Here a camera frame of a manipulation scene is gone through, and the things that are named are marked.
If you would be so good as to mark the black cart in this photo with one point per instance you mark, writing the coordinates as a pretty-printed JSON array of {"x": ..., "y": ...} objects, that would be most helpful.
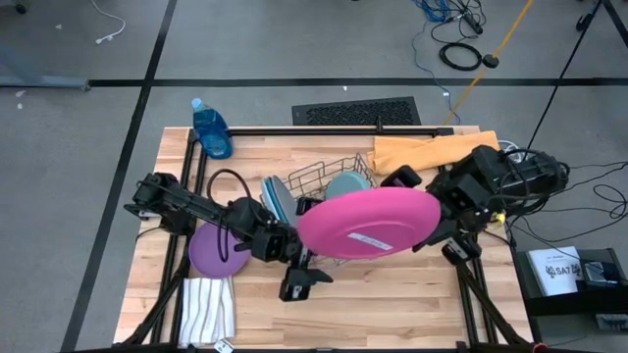
[{"x": 564, "y": 306}]

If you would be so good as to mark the small yellow tag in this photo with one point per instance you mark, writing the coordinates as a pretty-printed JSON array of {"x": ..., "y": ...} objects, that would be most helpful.
[{"x": 499, "y": 217}]

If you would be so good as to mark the blue dish soap bottle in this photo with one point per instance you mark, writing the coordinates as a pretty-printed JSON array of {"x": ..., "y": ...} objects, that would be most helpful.
[{"x": 212, "y": 132}]

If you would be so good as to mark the white printed booklet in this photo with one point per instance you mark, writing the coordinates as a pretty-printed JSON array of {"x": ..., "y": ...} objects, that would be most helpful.
[{"x": 554, "y": 269}]

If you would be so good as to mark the large blue plate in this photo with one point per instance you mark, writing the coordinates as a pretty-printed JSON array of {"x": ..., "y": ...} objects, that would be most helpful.
[{"x": 273, "y": 198}]

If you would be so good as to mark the large grey plate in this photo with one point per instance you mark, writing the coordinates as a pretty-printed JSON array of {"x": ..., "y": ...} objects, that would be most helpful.
[{"x": 287, "y": 198}]

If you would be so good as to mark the yellow cloth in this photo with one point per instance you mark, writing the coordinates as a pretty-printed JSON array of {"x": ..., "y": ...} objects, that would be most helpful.
[{"x": 432, "y": 152}]

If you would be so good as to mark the small teal plate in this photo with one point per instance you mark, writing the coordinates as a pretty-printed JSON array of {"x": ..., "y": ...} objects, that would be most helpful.
[{"x": 346, "y": 184}]

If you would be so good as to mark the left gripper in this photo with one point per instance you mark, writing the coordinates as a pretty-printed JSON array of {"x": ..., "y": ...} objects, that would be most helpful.
[{"x": 275, "y": 245}]

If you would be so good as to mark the purple plate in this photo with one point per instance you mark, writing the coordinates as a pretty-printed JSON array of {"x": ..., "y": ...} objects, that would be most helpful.
[{"x": 211, "y": 257}]

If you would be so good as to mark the grey table leg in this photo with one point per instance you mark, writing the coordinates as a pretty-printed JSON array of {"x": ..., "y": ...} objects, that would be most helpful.
[{"x": 49, "y": 81}]

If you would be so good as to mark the pink plate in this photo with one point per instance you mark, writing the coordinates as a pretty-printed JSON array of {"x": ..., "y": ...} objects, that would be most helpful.
[{"x": 368, "y": 216}]

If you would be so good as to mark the black aluminium table frame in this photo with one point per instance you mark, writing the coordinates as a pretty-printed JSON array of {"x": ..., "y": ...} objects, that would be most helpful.
[{"x": 319, "y": 131}]

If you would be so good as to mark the black floor vent grille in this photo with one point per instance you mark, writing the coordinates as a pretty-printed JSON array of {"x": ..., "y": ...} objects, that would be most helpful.
[{"x": 358, "y": 112}]

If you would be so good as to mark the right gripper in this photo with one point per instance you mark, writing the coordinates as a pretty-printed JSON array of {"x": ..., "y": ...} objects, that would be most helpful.
[{"x": 458, "y": 198}]

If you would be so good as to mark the white label tag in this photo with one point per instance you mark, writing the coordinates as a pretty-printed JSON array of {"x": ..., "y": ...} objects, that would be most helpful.
[{"x": 224, "y": 346}]

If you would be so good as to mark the black electronic device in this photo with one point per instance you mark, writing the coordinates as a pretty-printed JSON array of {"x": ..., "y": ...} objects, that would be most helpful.
[{"x": 601, "y": 272}]

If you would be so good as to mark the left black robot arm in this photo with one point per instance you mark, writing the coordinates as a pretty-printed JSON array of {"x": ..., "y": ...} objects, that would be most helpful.
[{"x": 196, "y": 208}]

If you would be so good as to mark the black power strip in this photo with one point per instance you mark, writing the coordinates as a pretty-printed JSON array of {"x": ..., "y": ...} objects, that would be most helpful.
[{"x": 473, "y": 23}]

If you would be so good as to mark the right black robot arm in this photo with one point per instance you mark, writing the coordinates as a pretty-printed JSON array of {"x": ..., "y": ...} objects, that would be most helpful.
[{"x": 530, "y": 176}]

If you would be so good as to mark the white striped cloth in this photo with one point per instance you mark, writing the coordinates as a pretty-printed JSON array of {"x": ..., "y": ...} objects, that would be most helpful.
[{"x": 206, "y": 311}]

